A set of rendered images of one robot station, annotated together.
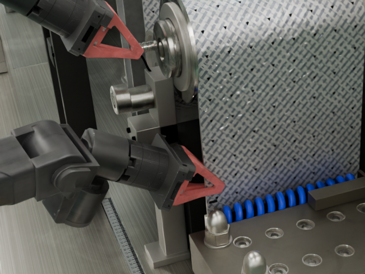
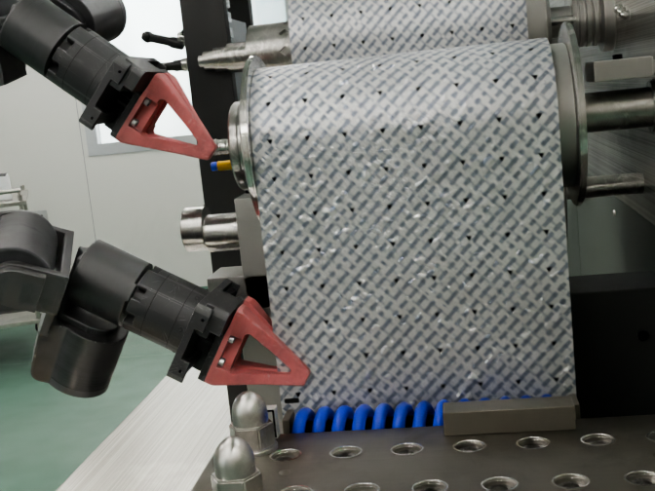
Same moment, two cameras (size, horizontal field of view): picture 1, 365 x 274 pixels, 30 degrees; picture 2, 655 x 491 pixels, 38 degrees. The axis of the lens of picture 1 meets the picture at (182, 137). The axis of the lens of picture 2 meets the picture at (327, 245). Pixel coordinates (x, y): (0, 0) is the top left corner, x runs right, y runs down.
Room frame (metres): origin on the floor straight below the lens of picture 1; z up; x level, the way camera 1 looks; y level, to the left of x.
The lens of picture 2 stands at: (0.11, -0.38, 1.29)
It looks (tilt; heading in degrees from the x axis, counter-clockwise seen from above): 9 degrees down; 24
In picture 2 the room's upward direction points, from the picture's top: 6 degrees counter-clockwise
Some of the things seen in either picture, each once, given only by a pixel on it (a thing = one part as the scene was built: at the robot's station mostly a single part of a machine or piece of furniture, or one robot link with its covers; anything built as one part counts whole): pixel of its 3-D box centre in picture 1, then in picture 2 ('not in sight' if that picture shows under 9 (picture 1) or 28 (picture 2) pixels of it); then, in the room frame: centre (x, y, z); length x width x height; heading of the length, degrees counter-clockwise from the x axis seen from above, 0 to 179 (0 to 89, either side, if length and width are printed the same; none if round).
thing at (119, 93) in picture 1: (120, 99); (196, 229); (0.85, 0.08, 1.18); 0.04 x 0.02 x 0.04; 16
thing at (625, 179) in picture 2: not in sight; (599, 186); (1.03, -0.25, 1.17); 0.08 x 0.02 x 0.02; 106
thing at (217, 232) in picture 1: (216, 226); (250, 420); (0.71, -0.03, 1.05); 0.04 x 0.04 x 0.04
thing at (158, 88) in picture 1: (156, 172); (252, 360); (0.86, 0.04, 1.05); 0.06 x 0.05 x 0.31; 106
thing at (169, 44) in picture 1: (168, 48); (250, 145); (0.83, 0.01, 1.25); 0.07 x 0.02 x 0.07; 16
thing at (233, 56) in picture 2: not in sight; (225, 58); (1.05, 0.14, 1.33); 0.06 x 0.03 x 0.03; 106
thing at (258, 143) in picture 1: (284, 145); (418, 321); (0.81, -0.14, 1.10); 0.23 x 0.01 x 0.18; 106
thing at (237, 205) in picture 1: (293, 200); (429, 422); (0.79, -0.15, 1.03); 0.21 x 0.04 x 0.03; 106
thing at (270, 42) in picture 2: not in sight; (279, 53); (1.07, 0.08, 1.33); 0.06 x 0.06 x 0.06; 16
